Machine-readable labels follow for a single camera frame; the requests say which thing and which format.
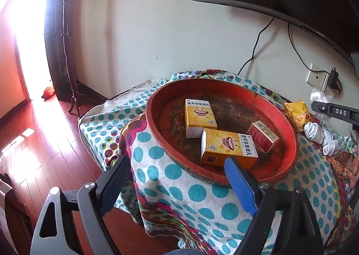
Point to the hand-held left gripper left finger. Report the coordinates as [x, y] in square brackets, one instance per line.
[112, 187]

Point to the red round tray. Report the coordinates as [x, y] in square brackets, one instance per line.
[168, 131]

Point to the red medicine box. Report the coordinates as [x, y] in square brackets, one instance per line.
[263, 134]

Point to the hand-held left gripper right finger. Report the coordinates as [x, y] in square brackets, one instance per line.
[241, 184]

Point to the black power adapter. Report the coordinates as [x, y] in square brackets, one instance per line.
[333, 78]

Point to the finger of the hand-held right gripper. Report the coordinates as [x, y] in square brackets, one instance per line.
[336, 111]

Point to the yellow smiley medicine box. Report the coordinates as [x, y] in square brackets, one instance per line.
[221, 145]
[199, 116]

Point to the person's blue jeans leg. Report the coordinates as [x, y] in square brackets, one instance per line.
[182, 252]

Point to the white sock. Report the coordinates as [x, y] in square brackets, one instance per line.
[333, 142]
[314, 130]

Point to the white plastic bag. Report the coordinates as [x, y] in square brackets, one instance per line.
[319, 95]

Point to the yellow snack packet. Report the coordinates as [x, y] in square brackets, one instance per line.
[297, 114]

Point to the brown snack packet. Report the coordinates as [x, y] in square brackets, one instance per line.
[340, 163]

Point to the polka dot tablecloth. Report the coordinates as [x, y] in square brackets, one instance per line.
[174, 187]

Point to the dark metal coat rack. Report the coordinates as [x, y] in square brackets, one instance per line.
[73, 103]

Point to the red bag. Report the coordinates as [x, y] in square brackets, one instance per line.
[48, 92]

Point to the white wall socket plate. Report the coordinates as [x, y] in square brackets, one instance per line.
[315, 75]

